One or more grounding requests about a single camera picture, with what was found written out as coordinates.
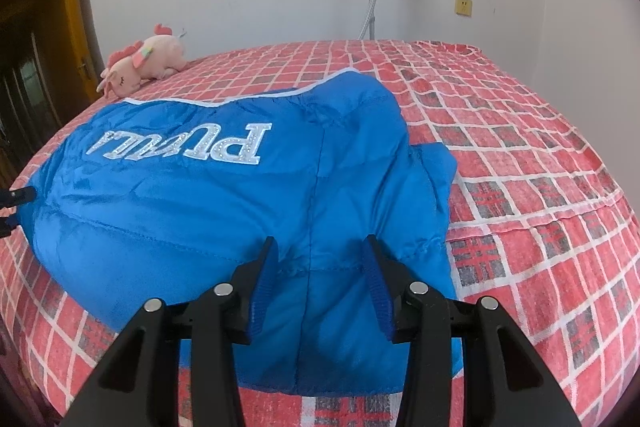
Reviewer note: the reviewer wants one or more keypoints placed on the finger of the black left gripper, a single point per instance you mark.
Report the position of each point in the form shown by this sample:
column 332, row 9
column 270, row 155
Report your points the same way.
column 14, row 197
column 8, row 224

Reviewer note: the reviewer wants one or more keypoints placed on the blue puffer jacket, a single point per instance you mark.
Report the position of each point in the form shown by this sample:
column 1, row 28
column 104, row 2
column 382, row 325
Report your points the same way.
column 166, row 198

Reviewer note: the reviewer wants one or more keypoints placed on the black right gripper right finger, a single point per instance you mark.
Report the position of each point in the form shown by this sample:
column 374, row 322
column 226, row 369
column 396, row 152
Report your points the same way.
column 506, row 383

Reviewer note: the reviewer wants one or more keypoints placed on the brown wooden door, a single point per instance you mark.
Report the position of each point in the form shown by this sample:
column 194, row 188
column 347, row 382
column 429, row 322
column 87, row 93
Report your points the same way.
column 47, row 76

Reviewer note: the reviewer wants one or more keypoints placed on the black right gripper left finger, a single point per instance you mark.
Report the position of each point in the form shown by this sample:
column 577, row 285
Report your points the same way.
column 136, row 382

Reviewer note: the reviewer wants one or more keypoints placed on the yellow wall socket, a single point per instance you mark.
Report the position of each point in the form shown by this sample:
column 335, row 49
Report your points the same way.
column 463, row 7

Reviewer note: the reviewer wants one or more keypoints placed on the pink unicorn plush toy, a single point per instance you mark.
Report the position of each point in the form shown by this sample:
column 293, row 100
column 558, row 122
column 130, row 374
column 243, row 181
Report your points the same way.
column 155, row 58

